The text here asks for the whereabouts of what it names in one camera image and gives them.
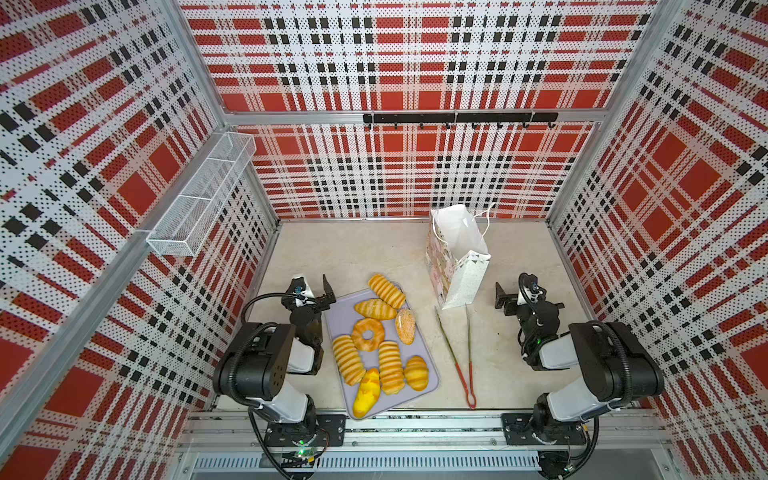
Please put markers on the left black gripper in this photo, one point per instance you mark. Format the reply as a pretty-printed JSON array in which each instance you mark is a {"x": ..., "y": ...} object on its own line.
[{"x": 312, "y": 303}]

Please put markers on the striped bread roll top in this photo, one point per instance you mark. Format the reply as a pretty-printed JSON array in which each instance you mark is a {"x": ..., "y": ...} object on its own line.
[{"x": 387, "y": 291}]

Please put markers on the round sesame bun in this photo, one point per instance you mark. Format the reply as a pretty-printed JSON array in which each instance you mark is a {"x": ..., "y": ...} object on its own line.
[{"x": 405, "y": 325}]

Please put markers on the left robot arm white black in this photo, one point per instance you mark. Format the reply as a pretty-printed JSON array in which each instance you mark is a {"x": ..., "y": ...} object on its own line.
[{"x": 254, "y": 368}]

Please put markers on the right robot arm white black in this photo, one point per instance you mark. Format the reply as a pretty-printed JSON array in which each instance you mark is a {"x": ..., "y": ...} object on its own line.
[{"x": 614, "y": 368}]

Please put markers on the oval golden bread roll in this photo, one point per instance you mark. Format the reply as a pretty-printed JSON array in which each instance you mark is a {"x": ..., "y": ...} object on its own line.
[{"x": 376, "y": 309}]

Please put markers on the white cartoon paper bag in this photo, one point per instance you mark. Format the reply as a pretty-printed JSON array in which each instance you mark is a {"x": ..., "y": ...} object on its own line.
[{"x": 457, "y": 255}]

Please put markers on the long ridged bread left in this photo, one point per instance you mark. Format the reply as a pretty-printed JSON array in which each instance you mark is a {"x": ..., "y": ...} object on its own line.
[{"x": 348, "y": 360}]

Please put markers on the long ridged bread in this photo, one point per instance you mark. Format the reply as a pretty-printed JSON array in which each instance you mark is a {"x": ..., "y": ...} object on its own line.
[
  {"x": 391, "y": 368},
  {"x": 348, "y": 360}
]

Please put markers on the long ridged bread middle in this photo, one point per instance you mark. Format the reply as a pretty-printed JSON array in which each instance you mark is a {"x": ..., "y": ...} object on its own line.
[{"x": 391, "y": 368}]

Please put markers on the yellow twisted bread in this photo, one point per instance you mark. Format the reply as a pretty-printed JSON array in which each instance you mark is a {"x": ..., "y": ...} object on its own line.
[{"x": 368, "y": 393}]

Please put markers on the small ridged bread right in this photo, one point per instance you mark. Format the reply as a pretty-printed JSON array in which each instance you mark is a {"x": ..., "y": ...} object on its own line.
[{"x": 416, "y": 373}]

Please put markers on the lavender plastic tray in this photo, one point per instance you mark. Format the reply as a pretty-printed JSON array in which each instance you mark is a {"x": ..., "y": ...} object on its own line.
[{"x": 340, "y": 320}]

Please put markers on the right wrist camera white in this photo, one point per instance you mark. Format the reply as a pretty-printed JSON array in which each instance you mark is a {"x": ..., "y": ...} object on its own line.
[{"x": 529, "y": 289}]

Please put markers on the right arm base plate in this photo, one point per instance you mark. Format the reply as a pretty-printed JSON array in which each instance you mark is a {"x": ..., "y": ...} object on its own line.
[{"x": 526, "y": 429}]

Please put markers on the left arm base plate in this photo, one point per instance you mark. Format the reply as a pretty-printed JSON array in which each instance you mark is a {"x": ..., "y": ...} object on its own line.
[{"x": 330, "y": 429}]

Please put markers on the white wire mesh basket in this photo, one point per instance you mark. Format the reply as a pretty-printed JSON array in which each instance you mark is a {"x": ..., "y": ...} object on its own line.
[{"x": 188, "y": 221}]

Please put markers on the black hook rail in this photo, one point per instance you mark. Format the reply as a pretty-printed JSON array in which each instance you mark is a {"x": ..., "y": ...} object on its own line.
[{"x": 523, "y": 118}]

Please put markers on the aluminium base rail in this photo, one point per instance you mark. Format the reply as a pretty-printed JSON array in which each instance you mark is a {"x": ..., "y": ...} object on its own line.
[{"x": 451, "y": 444}]

